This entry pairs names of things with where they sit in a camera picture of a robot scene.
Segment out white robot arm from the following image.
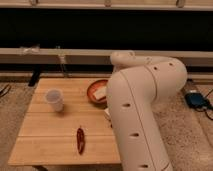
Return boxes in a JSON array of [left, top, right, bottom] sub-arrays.
[[106, 51, 187, 171]]

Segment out white sponge block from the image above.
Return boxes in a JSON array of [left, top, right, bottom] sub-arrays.
[[93, 86, 106, 100]]

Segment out translucent plastic cup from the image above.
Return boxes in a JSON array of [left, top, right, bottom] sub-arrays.
[[44, 89, 63, 112]]

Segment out red chili pepper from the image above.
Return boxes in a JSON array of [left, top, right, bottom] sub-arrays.
[[77, 127, 85, 155]]

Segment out wooden table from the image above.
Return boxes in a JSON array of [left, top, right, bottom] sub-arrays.
[[8, 78, 120, 166]]

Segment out blue device on floor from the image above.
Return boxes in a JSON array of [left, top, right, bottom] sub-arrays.
[[185, 93, 209, 108]]

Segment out black table leg post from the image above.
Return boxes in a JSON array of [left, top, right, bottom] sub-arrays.
[[28, 66, 42, 87]]

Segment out black cable on floor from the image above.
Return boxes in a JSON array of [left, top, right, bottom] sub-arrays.
[[0, 83, 12, 98]]

